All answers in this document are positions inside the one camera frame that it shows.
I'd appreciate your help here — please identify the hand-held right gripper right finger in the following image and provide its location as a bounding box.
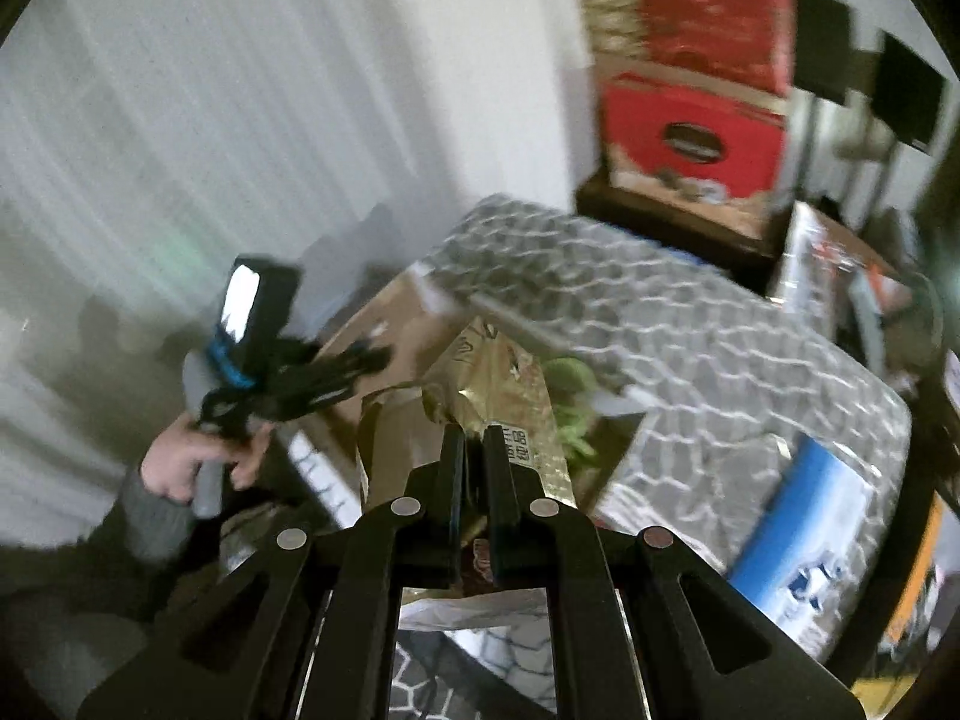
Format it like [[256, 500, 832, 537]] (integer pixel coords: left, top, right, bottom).
[[484, 424, 865, 720]]

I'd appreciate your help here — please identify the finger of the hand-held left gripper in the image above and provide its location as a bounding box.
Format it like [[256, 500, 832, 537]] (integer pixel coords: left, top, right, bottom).
[[276, 341, 392, 422]]

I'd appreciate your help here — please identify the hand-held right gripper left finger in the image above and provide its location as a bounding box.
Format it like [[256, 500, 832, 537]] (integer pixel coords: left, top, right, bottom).
[[75, 424, 470, 720]]

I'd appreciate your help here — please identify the cardboard box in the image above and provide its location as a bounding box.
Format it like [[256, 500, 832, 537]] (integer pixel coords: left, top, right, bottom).
[[296, 266, 653, 533]]

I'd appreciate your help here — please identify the gold snack packet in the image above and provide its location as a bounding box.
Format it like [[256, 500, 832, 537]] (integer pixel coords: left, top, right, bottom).
[[358, 315, 580, 590]]

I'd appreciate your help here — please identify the person's left forearm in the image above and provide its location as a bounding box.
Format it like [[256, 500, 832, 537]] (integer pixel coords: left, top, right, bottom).
[[45, 465, 200, 616]]

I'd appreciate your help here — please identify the person's left hand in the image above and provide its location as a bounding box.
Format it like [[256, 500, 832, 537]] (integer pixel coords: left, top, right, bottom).
[[141, 412, 275, 503]]

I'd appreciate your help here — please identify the white plastic wrapper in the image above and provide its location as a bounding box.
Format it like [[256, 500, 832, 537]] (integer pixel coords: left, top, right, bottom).
[[397, 589, 552, 635]]

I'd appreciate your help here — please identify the white curtain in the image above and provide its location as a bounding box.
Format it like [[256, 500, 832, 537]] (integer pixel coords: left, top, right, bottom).
[[0, 0, 593, 481]]

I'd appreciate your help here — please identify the blue and white packet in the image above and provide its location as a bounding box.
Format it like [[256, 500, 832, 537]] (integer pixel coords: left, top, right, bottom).
[[731, 435, 875, 631]]

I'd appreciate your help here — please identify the red gift box lower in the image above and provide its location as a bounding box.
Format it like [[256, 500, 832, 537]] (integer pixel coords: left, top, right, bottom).
[[600, 75, 788, 218]]

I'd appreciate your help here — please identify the plastic-wrapped box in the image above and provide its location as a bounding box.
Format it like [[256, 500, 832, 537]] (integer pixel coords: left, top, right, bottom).
[[772, 202, 931, 383]]

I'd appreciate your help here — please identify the stack of tan flat boxes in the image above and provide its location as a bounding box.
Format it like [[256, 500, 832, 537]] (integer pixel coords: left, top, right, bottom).
[[577, 0, 646, 68]]

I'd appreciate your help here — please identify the red patterned gift box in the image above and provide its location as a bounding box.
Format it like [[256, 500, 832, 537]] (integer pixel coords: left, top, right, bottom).
[[637, 0, 796, 95]]

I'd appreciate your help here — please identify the black metal rack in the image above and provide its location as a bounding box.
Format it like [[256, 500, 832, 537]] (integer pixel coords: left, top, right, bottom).
[[787, 0, 950, 211]]

